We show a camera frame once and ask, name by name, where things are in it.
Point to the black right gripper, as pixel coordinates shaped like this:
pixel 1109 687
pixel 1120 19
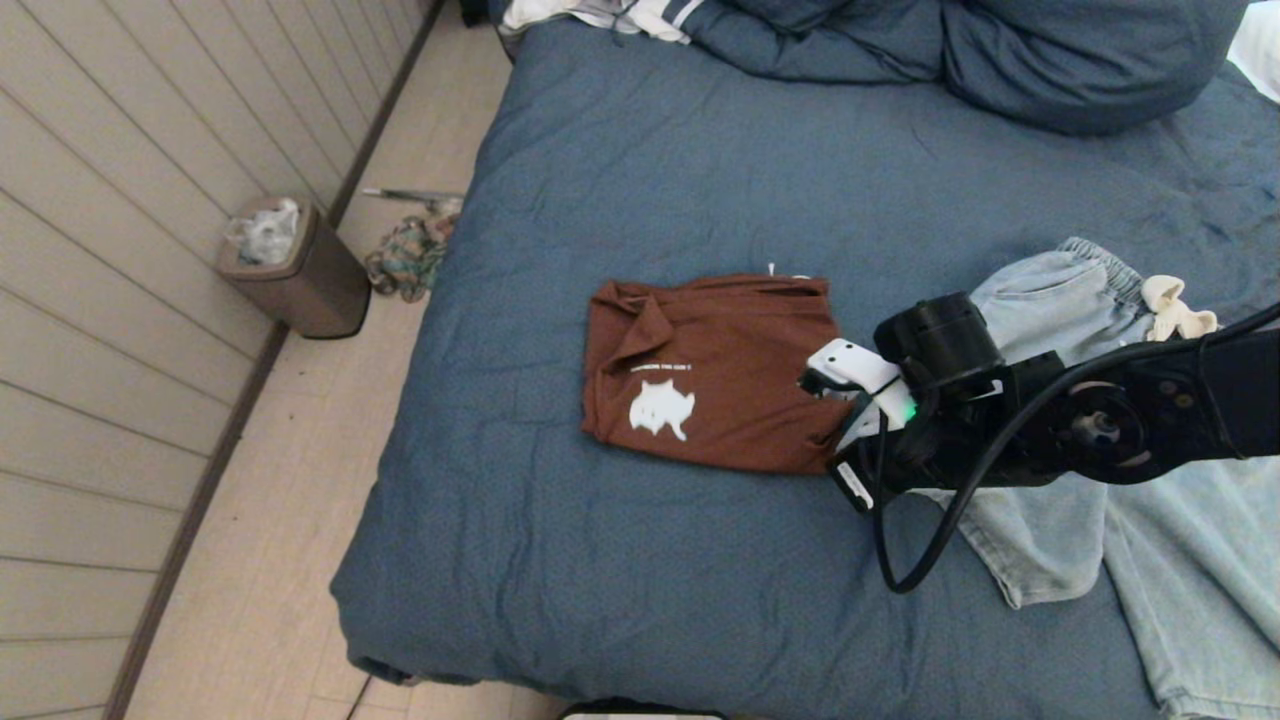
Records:
pixel 945 340

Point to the light blue denim shorts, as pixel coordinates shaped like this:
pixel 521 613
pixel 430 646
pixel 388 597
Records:
pixel 1180 560

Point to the rust brown folded garment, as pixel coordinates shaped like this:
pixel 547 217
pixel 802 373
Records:
pixel 740 400

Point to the blue bed sheet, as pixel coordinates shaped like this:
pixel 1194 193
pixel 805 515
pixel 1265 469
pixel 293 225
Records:
pixel 700 600

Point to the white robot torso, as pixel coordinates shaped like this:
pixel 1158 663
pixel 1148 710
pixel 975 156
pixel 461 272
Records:
pixel 640 715

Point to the bunched blue duvet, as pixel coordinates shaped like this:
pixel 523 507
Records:
pixel 820 40

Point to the blue pillow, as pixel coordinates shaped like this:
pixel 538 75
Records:
pixel 1090 60

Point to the colourful crumpled cloth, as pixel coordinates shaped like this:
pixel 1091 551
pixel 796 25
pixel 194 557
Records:
pixel 405 258

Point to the grey metal rod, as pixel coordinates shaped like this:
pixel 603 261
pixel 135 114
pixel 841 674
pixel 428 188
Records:
pixel 410 193

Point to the brown trash bin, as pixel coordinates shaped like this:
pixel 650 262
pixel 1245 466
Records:
pixel 325 290

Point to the white striped garment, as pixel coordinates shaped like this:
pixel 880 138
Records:
pixel 540 10

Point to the white pillow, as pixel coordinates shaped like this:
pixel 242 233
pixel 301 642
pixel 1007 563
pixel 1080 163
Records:
pixel 1264 45

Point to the small black object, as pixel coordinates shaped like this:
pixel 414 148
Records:
pixel 472 10

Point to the white plastic bin bag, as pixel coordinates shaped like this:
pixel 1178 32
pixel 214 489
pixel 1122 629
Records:
pixel 268 236

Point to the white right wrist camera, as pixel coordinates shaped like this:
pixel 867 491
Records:
pixel 850 365

